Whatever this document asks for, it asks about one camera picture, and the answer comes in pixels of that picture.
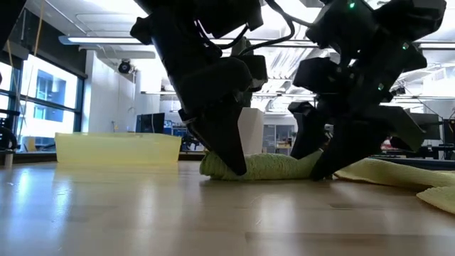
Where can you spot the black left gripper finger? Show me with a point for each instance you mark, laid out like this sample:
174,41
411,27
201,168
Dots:
222,138

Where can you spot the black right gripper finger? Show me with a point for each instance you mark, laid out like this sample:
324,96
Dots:
352,142
309,131

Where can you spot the green microfiber towel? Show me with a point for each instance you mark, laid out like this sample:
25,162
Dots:
273,167

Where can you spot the yellow microfiber towel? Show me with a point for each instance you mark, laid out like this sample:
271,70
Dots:
398,174

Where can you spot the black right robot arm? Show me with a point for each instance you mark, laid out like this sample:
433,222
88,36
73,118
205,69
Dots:
401,21

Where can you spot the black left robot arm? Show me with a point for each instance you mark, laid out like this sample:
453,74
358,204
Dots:
177,32

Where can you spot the yellow plastic basket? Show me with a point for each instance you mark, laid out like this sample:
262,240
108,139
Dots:
113,147

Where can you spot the white plant pot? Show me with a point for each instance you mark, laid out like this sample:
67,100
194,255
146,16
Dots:
252,131

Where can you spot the wide black monitor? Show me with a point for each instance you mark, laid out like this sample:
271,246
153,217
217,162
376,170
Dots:
432,126

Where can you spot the small black monitor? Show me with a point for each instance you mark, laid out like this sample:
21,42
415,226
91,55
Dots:
149,123

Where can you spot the long ceiling light fixture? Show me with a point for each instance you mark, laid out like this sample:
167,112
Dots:
103,40

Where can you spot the black framed window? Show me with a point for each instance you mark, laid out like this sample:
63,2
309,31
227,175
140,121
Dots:
53,96

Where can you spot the black chair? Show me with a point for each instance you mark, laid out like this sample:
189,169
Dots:
7,135

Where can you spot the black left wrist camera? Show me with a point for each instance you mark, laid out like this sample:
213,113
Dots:
257,73

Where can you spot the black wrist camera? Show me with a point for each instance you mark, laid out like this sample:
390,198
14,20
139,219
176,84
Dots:
316,74
257,73

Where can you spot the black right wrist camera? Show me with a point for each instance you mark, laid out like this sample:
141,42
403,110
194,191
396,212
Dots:
316,74

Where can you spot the black ceiling-mounted camera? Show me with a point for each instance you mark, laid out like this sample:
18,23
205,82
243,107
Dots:
124,67

